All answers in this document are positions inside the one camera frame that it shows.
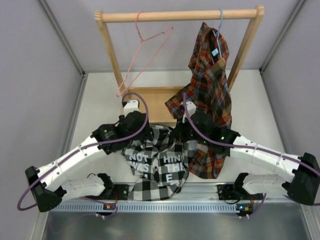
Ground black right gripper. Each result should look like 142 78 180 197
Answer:
170 115 209 145

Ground pink wire hanger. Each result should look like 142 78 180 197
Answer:
115 11 174 98

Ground black white checkered shirt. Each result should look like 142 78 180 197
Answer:
121 124 197 201

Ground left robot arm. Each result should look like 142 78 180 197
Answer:
25 110 151 213

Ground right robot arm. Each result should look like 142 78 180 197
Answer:
174 110 320 206

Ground red brown plaid shirt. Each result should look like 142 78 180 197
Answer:
165 22 232 179

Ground wooden clothes rack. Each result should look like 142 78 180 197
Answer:
94 5 265 126

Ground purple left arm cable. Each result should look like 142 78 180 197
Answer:
16 92 150 211

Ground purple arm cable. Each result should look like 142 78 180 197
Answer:
183 92 320 176
16 92 150 211

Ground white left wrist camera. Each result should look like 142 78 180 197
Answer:
122 99 140 117

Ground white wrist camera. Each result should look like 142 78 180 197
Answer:
122 99 140 117
182 101 197 124

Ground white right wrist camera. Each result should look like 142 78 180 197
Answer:
182 101 197 124

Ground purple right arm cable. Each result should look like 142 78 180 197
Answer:
183 92 320 176

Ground aluminium mounting rail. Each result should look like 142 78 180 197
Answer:
52 182 293 216

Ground blue wire hanger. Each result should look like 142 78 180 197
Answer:
211 8 224 63

